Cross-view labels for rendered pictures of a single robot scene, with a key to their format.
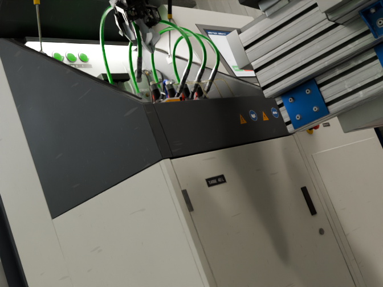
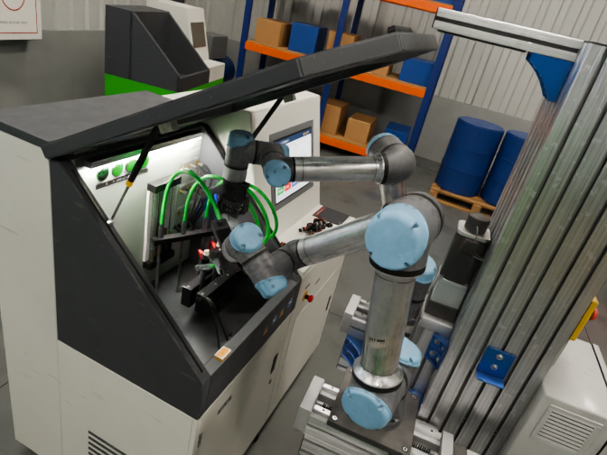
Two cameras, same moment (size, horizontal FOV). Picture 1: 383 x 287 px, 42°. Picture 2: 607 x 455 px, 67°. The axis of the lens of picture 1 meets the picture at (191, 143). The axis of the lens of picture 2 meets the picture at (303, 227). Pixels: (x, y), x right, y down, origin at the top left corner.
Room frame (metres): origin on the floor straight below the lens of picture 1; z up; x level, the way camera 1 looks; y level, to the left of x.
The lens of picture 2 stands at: (0.33, 0.27, 2.00)
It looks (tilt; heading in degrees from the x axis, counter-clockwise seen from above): 27 degrees down; 338
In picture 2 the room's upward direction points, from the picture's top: 13 degrees clockwise
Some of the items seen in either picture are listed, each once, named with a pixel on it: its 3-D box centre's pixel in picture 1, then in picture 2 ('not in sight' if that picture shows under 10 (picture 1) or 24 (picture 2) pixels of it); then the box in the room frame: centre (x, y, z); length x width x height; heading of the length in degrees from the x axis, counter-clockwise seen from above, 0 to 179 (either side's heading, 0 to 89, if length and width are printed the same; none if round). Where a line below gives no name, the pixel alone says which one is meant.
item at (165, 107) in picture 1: (226, 123); (253, 336); (1.56, -0.13, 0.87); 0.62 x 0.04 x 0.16; 140
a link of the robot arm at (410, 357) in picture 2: not in sight; (393, 364); (1.07, -0.36, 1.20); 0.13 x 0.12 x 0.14; 133
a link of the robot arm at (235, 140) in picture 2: not in sight; (239, 149); (1.67, 0.00, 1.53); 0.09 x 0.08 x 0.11; 85
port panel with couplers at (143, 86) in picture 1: (147, 93); (190, 188); (2.07, 0.10, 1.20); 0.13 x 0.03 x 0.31; 140
